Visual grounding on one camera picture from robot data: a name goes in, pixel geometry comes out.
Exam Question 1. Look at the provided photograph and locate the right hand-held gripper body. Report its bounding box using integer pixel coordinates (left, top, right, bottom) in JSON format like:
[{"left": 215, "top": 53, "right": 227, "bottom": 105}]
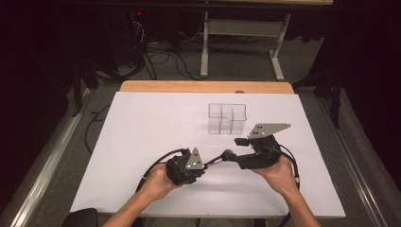
[{"left": 236, "top": 122, "right": 291, "bottom": 170}]

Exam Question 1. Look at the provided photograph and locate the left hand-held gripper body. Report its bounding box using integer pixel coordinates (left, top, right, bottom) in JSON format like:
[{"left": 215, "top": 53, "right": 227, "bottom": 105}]
[{"left": 166, "top": 147, "right": 206, "bottom": 186}]

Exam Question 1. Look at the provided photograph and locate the black makeup brush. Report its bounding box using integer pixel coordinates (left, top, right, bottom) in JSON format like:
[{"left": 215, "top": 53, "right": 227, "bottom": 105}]
[{"left": 202, "top": 149, "right": 235, "bottom": 169}]

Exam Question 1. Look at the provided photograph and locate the person's left hand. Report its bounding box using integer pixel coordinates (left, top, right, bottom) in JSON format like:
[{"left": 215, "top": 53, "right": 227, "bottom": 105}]
[{"left": 140, "top": 164, "right": 183, "bottom": 202}]

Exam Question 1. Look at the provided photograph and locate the person's right hand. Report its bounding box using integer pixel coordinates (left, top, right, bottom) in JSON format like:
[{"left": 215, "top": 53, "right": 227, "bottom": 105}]
[{"left": 252, "top": 154, "right": 301, "bottom": 197}]

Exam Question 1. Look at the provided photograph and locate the clear acrylic organizer box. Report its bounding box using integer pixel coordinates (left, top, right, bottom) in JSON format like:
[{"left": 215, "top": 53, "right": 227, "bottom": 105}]
[{"left": 207, "top": 102, "right": 248, "bottom": 135}]

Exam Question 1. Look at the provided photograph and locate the white table cover sheet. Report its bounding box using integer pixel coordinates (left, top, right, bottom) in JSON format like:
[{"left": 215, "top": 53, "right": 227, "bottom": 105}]
[{"left": 69, "top": 91, "right": 346, "bottom": 219}]

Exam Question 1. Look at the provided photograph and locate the wooden table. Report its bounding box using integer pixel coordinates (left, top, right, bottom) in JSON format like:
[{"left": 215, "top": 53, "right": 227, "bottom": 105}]
[{"left": 119, "top": 79, "right": 296, "bottom": 95}]

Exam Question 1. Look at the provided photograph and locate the black metal stand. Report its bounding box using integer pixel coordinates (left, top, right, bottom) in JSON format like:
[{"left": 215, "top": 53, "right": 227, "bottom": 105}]
[
  {"left": 70, "top": 60, "right": 99, "bottom": 118},
  {"left": 291, "top": 62, "right": 345, "bottom": 130}
]

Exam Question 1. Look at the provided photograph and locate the black round stool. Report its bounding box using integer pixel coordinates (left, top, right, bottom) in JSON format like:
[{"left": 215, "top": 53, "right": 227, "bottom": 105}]
[{"left": 61, "top": 207, "right": 99, "bottom": 227}]

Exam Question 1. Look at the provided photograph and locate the dark computer tower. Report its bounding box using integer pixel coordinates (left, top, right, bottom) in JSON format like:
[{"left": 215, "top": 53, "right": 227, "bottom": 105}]
[{"left": 103, "top": 8, "right": 147, "bottom": 69}]

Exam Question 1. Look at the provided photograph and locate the left hand-held gripper cable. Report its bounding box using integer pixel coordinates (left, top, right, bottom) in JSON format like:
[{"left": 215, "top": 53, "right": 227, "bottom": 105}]
[{"left": 135, "top": 148, "right": 190, "bottom": 194}]

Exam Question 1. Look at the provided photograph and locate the hand-held gripper cable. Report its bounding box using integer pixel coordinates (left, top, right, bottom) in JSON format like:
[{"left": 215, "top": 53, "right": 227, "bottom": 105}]
[
  {"left": 268, "top": 143, "right": 302, "bottom": 227},
  {"left": 135, "top": 148, "right": 190, "bottom": 194}
]

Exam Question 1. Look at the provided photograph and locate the right hand-held gripper cable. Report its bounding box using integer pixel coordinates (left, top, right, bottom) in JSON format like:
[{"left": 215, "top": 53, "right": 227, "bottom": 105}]
[{"left": 268, "top": 143, "right": 302, "bottom": 227}]

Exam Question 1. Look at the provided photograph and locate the aluminium floor rail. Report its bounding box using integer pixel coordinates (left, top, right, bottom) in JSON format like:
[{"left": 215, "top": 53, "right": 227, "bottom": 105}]
[
  {"left": 318, "top": 97, "right": 387, "bottom": 227},
  {"left": 0, "top": 89, "right": 93, "bottom": 227}
]

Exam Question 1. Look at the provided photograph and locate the black floor cable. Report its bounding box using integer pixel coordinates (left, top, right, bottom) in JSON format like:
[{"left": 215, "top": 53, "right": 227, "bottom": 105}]
[{"left": 83, "top": 103, "right": 112, "bottom": 155}]

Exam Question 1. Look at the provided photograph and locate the white metal desk frame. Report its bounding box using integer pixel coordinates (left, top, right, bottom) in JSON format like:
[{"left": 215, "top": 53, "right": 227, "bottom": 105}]
[{"left": 200, "top": 10, "right": 292, "bottom": 81}]

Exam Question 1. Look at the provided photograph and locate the bundle of floor cables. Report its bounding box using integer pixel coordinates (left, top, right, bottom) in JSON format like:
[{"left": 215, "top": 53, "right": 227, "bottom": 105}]
[{"left": 126, "top": 18, "right": 203, "bottom": 81}]

